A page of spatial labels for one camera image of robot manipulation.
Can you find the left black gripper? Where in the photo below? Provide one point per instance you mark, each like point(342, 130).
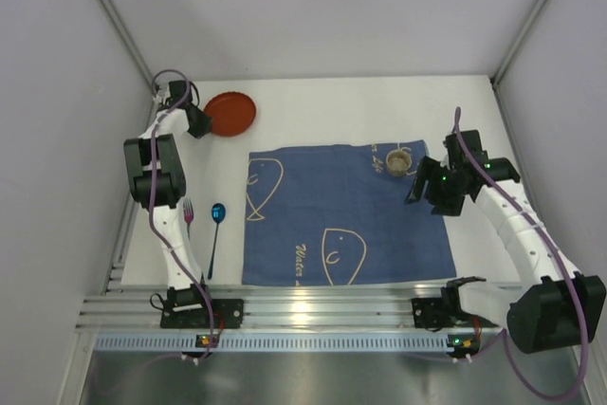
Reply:
point(198, 120)

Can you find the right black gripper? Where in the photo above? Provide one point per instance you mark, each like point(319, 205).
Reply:
point(428, 179)

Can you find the speckled ceramic cup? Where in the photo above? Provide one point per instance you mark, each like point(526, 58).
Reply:
point(398, 162)

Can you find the red round plate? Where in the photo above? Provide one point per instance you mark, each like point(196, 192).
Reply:
point(232, 113)

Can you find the pink metallic fork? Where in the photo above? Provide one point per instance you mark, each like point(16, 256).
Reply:
point(188, 214)

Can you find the blue metallic spoon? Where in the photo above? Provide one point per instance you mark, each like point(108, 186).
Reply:
point(218, 214)

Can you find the blue embroidered cloth placemat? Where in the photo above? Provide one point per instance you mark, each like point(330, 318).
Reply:
point(333, 215)

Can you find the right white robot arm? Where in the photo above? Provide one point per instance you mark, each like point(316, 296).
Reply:
point(558, 306)

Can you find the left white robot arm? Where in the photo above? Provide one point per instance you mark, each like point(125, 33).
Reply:
point(157, 182)

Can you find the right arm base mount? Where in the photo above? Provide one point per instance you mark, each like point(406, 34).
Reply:
point(437, 313)

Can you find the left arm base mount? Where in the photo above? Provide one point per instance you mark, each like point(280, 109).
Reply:
point(204, 312)

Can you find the aluminium mounting rail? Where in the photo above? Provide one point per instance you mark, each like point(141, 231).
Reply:
point(314, 309)

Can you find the left aluminium frame post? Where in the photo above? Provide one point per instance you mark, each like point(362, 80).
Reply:
point(112, 13)

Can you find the aluminium frame post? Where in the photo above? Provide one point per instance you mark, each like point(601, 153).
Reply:
point(530, 20)
point(112, 13)

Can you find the perforated cable duct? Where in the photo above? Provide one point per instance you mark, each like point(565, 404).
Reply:
point(278, 342)

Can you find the right aluminium frame post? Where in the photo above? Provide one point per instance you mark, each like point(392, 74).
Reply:
point(530, 20)

